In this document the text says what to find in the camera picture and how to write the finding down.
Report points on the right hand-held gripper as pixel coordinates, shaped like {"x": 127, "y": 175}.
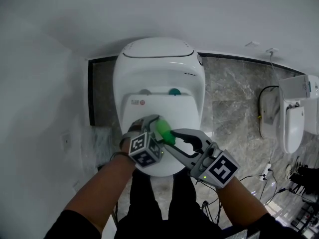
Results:
{"x": 219, "y": 168}

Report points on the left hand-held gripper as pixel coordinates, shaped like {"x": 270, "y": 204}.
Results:
{"x": 145, "y": 151}

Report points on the green bottle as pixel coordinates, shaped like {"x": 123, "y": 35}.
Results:
{"x": 163, "y": 128}

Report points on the person's left forearm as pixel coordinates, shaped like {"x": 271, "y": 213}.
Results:
{"x": 104, "y": 185}

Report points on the person's right forearm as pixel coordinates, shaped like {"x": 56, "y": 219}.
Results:
{"x": 236, "y": 203}

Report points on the person's left hand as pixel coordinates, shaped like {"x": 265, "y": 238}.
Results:
{"x": 135, "y": 131}

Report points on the white tankless toilet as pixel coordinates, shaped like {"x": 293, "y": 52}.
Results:
{"x": 159, "y": 83}

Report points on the person's black trousers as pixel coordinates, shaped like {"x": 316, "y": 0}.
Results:
{"x": 142, "y": 203}

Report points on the white power strip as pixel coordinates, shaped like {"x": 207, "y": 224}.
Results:
{"x": 266, "y": 171}

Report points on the white toilet with tank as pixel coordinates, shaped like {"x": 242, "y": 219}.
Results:
{"x": 292, "y": 123}

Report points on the person's black shirt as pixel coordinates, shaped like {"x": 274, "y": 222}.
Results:
{"x": 74, "y": 225}

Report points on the white wall switch plate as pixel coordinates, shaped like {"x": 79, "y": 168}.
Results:
{"x": 66, "y": 141}
{"x": 76, "y": 186}

